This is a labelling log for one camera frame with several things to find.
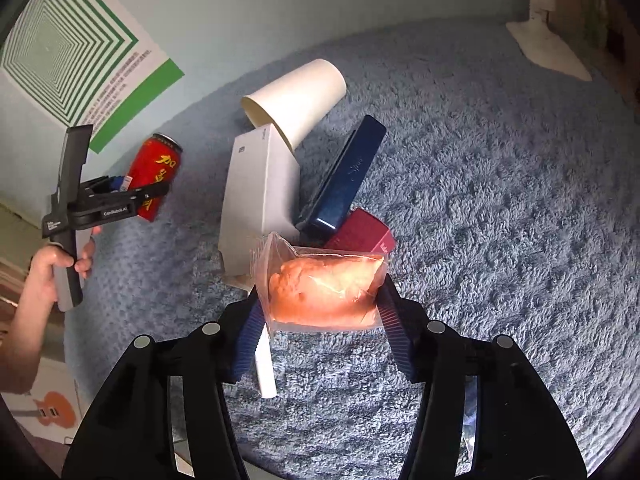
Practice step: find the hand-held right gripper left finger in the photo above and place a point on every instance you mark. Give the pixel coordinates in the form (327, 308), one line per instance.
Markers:
(248, 345)

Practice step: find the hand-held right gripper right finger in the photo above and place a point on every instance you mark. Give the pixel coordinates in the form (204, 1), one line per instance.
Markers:
(397, 340)

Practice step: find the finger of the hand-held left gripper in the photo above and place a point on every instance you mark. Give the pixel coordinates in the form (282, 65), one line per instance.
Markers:
(145, 194)
(112, 183)

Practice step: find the red drink can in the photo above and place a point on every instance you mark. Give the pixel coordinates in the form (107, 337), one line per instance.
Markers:
(155, 170)

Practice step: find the orange food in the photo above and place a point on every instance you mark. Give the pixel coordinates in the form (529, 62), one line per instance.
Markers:
(322, 290)

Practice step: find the dark red box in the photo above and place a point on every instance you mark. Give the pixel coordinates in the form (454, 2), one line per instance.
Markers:
(362, 237)

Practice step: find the white cardboard box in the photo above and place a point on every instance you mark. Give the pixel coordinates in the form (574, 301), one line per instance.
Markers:
(260, 195)

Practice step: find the dark blue case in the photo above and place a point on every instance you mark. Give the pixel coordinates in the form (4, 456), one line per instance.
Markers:
(345, 175)

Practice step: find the white paper cup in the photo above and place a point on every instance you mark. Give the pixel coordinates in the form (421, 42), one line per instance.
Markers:
(295, 102)

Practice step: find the person's left forearm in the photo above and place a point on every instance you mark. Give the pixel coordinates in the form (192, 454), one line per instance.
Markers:
(22, 345)

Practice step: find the person's left hand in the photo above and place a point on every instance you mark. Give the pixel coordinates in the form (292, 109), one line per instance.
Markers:
(45, 270)

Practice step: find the white cardboard strip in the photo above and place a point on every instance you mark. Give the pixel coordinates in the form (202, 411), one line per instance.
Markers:
(265, 367)

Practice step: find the fluffy blue blanket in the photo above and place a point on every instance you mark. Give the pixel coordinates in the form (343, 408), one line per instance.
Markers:
(475, 210)

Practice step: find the guitar picture poster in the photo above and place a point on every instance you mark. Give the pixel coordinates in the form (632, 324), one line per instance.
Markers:
(50, 405)

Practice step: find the green striped wall poster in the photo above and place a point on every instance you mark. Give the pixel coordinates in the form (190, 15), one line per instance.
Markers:
(65, 60)

